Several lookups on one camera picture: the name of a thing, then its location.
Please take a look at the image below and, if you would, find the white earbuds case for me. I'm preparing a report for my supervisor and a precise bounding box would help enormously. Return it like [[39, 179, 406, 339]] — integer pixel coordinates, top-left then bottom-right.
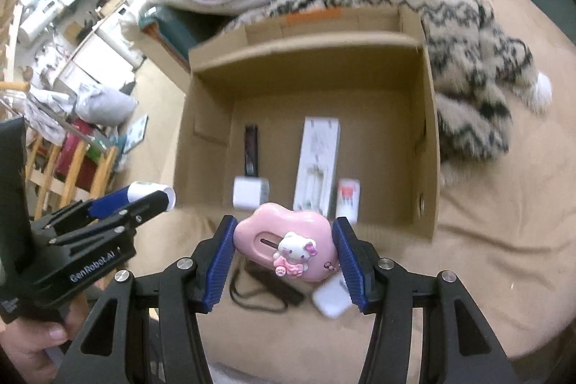
[[311, 273, 352, 319]]

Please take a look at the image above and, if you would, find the black flashlight with strap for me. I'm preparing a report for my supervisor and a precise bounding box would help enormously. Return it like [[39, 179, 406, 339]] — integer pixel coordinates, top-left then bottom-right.
[[229, 260, 306, 315]]

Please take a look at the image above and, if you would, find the pink hello kitty case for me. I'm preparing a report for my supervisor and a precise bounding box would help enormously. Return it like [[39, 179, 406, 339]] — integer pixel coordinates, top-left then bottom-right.
[[233, 203, 339, 283]]

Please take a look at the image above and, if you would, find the white pill bottle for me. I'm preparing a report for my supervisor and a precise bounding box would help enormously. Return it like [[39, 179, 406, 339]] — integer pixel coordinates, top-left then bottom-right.
[[335, 179, 360, 225]]

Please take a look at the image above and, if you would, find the white power adapter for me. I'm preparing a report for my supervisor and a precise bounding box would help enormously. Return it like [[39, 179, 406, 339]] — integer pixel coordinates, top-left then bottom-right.
[[232, 176, 269, 211]]

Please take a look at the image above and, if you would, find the white remote control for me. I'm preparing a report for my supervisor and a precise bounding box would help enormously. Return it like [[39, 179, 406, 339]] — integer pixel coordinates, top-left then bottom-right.
[[293, 117, 340, 217]]

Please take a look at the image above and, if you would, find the person left hand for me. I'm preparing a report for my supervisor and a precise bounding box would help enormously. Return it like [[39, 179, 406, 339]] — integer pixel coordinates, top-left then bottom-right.
[[1, 293, 90, 383]]

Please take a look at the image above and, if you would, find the yellow wooden rack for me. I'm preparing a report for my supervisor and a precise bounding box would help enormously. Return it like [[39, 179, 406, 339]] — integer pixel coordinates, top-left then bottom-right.
[[26, 132, 118, 220]]

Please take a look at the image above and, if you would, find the bathroom scale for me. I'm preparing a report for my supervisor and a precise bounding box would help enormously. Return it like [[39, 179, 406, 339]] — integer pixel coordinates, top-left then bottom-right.
[[123, 115, 148, 154]]

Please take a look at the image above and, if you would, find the grey laundry bag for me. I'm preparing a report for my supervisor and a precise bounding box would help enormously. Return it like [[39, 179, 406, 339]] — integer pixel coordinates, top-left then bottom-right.
[[75, 88, 138, 128]]

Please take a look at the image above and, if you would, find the white kitchen cabinet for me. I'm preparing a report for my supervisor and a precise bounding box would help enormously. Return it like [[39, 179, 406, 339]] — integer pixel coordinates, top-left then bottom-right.
[[53, 35, 135, 95]]

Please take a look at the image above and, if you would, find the brown cardboard box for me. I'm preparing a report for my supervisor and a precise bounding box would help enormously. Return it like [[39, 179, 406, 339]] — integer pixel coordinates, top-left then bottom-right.
[[173, 5, 441, 241]]

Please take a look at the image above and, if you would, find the teal cushion under duvet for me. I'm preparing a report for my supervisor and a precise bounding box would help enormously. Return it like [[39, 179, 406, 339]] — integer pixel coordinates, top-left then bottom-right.
[[138, 5, 232, 72]]

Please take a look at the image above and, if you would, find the white washing machine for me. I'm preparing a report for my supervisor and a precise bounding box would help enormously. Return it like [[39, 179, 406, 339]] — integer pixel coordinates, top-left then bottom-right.
[[96, 5, 144, 70]]

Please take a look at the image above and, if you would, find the white water heater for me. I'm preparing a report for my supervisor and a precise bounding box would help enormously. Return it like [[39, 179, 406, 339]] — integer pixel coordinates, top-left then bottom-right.
[[18, 0, 63, 47]]

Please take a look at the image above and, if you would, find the black white knitted blanket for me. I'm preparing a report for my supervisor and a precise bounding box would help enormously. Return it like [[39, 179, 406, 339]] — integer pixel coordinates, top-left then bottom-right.
[[226, 0, 552, 185]]

